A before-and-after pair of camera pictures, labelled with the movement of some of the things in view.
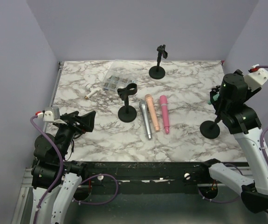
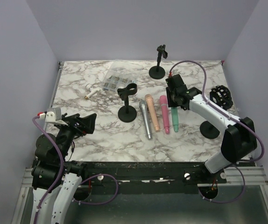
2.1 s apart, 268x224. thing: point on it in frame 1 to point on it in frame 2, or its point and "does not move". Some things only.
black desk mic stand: x=158 y=72 does not move
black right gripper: x=250 y=94 to x=170 y=102
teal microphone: x=215 y=98 to x=175 y=113
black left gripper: x=86 y=121 does not move
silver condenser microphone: x=143 y=105 does not move
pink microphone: x=164 y=107 does not move
